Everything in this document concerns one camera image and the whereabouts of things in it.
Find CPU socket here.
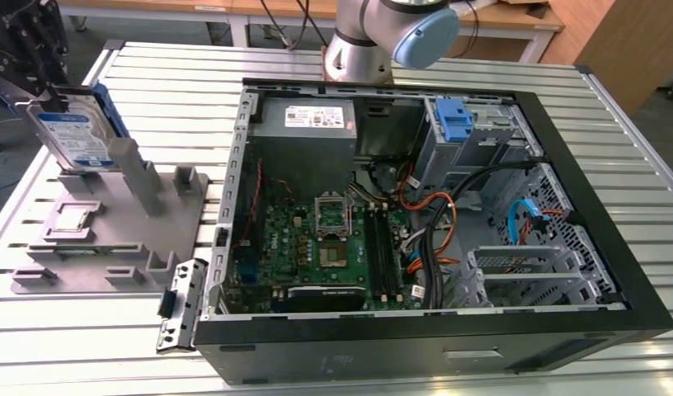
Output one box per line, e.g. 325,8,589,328
318,242,352,268

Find black graphics card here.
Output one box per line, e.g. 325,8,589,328
269,283,368,314

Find brown wooden cabinet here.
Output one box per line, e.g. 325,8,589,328
576,0,673,117

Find grey power supply unit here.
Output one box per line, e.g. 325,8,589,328
252,97,360,195

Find disk power wire black plug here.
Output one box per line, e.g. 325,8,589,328
525,208,564,243

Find grey parts rack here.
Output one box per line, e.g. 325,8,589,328
9,138,210,295

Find blue drive cage latch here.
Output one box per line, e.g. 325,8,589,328
434,97,474,144

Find wooden desk white frame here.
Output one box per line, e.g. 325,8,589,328
54,0,342,49
445,0,566,64

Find metal disk bay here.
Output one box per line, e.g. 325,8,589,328
462,245,620,309

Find hard disk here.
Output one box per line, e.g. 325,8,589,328
0,82,132,172

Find black PC case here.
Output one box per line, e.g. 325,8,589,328
154,76,673,387

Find grey expansion card bracket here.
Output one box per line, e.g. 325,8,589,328
154,257,210,356

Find metal socket cover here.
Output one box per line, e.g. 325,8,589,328
312,192,353,241

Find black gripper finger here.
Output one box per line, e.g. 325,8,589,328
16,16,69,114

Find orange yellow red wire bundle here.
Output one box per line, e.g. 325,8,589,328
394,191,462,276

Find black cable bundle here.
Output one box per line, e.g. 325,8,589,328
421,161,538,309

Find red black twisted wire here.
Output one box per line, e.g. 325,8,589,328
229,159,268,251

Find blue data wire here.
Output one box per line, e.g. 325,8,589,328
506,197,542,248

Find green RAM stick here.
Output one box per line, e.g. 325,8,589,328
53,245,116,254

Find silver CPU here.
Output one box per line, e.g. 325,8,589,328
53,208,90,233

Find grey optical drive cage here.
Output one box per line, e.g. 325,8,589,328
417,97,536,195

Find black RAM slot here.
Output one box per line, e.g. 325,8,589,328
381,205,402,301
362,205,385,301

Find green motherboard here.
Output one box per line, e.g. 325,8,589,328
225,201,425,314

